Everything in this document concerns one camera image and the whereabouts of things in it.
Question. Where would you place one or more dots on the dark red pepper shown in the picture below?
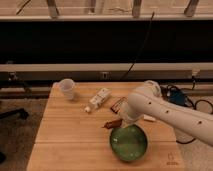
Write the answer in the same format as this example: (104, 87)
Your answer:
(113, 124)

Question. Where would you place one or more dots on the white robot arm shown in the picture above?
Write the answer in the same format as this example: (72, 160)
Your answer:
(146, 99)

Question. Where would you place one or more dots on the green ceramic bowl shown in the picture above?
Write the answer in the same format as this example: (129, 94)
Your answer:
(128, 144)

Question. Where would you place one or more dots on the brown snack bar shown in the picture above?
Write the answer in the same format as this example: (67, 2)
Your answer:
(117, 105)

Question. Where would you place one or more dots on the clear plastic measuring cup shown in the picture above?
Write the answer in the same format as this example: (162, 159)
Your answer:
(66, 86)

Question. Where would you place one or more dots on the white rectangular block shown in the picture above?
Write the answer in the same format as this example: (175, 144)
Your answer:
(149, 118)

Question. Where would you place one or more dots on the black chair base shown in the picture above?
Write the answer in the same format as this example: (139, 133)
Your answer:
(21, 112)

